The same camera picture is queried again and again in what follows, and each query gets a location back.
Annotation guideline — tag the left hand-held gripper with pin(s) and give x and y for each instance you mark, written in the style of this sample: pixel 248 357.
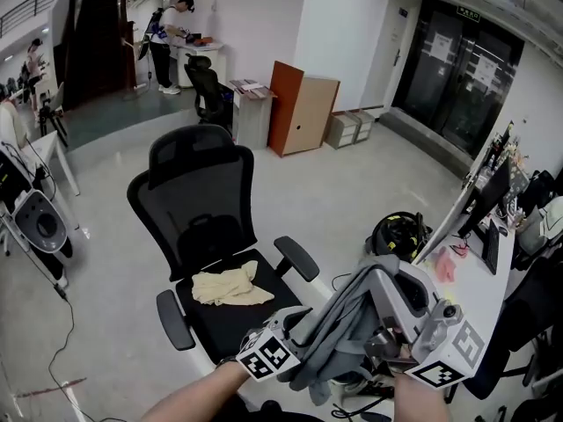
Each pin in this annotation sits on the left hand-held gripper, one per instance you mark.
pixel 268 358

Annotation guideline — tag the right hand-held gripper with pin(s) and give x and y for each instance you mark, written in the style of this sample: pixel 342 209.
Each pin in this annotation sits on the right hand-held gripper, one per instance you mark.
pixel 468 345

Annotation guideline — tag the grey clothes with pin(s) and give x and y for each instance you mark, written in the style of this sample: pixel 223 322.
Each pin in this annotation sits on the grey clothes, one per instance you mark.
pixel 338 323

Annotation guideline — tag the black mesh office chair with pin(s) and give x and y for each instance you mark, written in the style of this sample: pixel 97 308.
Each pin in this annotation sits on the black mesh office chair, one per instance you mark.
pixel 198 191

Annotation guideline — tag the person's right forearm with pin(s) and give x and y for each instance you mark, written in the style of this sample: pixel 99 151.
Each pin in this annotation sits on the person's right forearm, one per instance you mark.
pixel 420 400

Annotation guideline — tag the person's left forearm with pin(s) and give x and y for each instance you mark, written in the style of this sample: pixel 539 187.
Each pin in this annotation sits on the person's left forearm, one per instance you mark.
pixel 198 394

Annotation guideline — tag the black office chair with headrest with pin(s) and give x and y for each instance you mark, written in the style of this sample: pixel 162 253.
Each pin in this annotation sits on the black office chair with headrest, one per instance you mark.
pixel 209 90

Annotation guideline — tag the pink soft item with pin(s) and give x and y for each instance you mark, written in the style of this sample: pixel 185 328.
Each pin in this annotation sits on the pink soft item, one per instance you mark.
pixel 445 266

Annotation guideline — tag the beige crumpled cloth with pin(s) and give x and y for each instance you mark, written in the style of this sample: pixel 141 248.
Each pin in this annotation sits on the beige crumpled cloth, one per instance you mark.
pixel 228 286

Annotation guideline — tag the black yellow helmet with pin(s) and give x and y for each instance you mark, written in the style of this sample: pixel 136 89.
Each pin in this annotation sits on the black yellow helmet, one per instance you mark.
pixel 396 235

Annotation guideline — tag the long white desk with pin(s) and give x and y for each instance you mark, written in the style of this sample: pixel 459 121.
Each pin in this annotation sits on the long white desk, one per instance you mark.
pixel 473 279

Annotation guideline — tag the black keyboard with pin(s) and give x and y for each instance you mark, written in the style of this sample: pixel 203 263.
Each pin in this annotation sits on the black keyboard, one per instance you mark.
pixel 492 249

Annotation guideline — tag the person's black trousers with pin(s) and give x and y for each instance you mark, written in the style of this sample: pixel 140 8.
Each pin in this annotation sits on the person's black trousers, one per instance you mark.
pixel 246 413

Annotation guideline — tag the black computer monitor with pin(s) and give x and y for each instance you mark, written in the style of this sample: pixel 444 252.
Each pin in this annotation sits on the black computer monitor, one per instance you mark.
pixel 488 196

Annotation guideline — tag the small grey drawer unit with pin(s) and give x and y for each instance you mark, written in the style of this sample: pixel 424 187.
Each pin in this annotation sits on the small grey drawer unit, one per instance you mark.
pixel 343 132
pixel 367 125

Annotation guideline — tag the grey narrow cabinet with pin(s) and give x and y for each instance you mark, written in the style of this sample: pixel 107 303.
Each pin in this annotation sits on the grey narrow cabinet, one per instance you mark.
pixel 253 121

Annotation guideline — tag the orange wooden cabinet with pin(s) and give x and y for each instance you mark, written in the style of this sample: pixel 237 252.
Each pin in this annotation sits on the orange wooden cabinet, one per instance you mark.
pixel 303 117

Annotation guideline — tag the black glass double door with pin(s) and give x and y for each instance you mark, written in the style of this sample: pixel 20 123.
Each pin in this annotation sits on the black glass double door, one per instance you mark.
pixel 457 82

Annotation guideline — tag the red floor tape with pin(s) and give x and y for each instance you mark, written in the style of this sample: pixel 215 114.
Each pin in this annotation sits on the red floor tape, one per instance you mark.
pixel 50 388

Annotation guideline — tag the white door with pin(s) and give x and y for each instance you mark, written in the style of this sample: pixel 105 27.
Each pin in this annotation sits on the white door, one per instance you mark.
pixel 398 60

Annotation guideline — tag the white paper door notice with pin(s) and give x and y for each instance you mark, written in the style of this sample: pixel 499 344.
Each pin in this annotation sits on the white paper door notice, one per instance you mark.
pixel 485 68
pixel 440 44

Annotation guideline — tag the round white counter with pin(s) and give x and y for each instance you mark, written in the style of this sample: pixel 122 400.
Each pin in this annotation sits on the round white counter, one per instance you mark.
pixel 202 60

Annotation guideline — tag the small orange box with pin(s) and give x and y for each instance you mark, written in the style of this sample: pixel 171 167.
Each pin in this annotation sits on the small orange box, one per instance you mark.
pixel 203 41

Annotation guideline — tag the small white table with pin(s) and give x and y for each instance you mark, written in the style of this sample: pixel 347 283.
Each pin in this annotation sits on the small white table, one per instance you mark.
pixel 46 145

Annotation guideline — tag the green exit sign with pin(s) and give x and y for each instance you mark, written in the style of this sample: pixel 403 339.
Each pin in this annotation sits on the green exit sign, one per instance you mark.
pixel 469 14

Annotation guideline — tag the black equipment rack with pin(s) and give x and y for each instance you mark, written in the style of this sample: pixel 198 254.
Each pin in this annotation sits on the black equipment rack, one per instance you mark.
pixel 11 178

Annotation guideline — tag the dark wooden staircase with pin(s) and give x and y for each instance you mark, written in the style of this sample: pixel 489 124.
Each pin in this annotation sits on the dark wooden staircase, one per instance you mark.
pixel 97 46

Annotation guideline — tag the black metal railing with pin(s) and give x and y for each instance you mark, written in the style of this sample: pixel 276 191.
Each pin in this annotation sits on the black metal railing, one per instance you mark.
pixel 26 9

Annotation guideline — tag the right hand-held gripper camera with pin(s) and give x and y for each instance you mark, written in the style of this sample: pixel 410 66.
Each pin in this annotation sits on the right hand-held gripper camera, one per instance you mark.
pixel 446 315

